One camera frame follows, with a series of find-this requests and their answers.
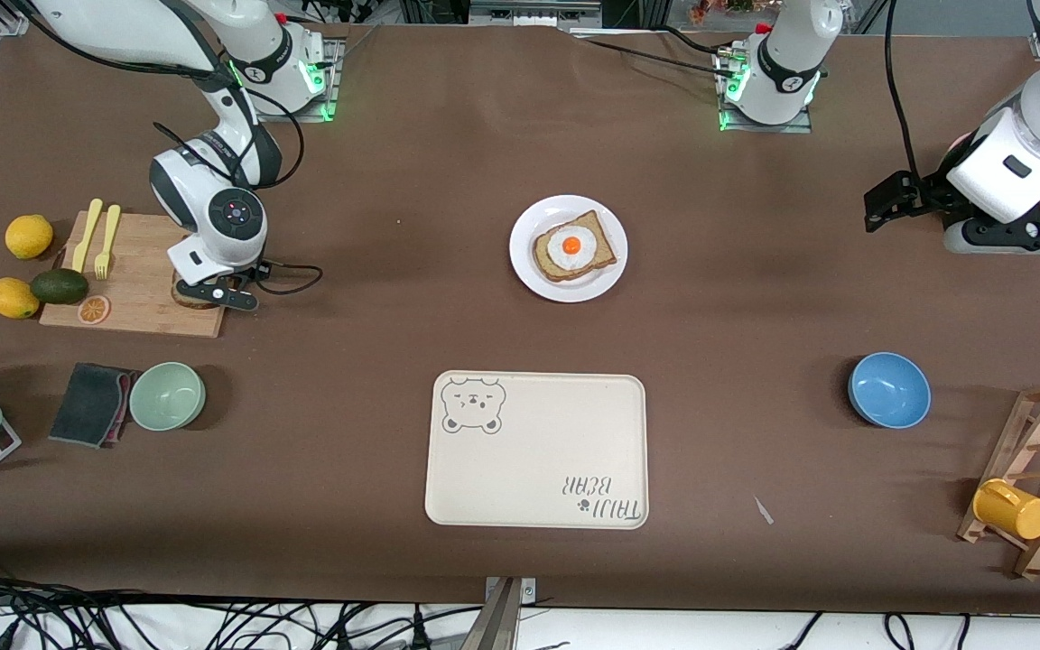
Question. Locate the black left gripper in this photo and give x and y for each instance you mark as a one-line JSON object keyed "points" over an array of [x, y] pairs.
{"points": [[928, 193]]}

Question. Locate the dark crust bread slice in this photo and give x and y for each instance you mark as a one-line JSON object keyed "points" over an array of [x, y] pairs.
{"points": [[597, 230]]}

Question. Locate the white round plate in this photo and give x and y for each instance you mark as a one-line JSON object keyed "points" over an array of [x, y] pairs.
{"points": [[574, 291]]}

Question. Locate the fried egg toy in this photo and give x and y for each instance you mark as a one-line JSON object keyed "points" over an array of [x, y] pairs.
{"points": [[565, 260]]}

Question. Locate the light brown bread slice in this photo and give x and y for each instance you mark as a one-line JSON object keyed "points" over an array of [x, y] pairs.
{"points": [[188, 301]]}

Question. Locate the blue bowl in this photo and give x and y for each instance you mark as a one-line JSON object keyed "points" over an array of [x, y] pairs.
{"points": [[888, 390]]}

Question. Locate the yellow cup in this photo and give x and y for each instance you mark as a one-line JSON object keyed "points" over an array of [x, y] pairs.
{"points": [[1016, 513]]}

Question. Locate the small paper scrap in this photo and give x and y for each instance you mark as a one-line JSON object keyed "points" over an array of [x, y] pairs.
{"points": [[764, 511]]}

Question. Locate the wooden cup rack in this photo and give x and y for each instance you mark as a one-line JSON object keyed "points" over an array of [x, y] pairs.
{"points": [[1032, 561]]}

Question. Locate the grey metal box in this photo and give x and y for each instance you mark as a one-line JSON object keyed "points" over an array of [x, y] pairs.
{"points": [[529, 13]]}

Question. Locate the cream bear-print tray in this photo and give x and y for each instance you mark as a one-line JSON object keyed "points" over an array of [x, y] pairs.
{"points": [[538, 451]]}

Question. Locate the pale green bowl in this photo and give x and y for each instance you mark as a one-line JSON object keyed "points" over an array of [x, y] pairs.
{"points": [[166, 395]]}

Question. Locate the wooden cutting board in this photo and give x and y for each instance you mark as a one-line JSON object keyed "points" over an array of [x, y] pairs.
{"points": [[136, 298]]}

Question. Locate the yellow plastic fork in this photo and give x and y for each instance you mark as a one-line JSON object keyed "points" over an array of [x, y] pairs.
{"points": [[109, 235]]}

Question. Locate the orange slice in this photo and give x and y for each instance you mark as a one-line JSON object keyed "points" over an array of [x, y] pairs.
{"points": [[94, 310]]}

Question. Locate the yellow plastic knife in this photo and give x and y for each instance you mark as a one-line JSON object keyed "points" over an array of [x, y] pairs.
{"points": [[87, 236]]}

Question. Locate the dark grey folded cloth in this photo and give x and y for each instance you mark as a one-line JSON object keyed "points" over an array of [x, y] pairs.
{"points": [[87, 402]]}

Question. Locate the green avocado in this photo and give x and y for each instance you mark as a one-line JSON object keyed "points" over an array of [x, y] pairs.
{"points": [[60, 286]]}

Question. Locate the yellow lemon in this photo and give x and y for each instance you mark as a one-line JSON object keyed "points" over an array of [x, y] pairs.
{"points": [[29, 236], [13, 298]]}

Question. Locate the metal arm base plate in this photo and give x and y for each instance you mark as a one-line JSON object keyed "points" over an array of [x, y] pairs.
{"points": [[768, 128], [336, 81]]}

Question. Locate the metal table clamp bracket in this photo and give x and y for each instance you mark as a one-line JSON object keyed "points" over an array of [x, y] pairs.
{"points": [[504, 623]]}

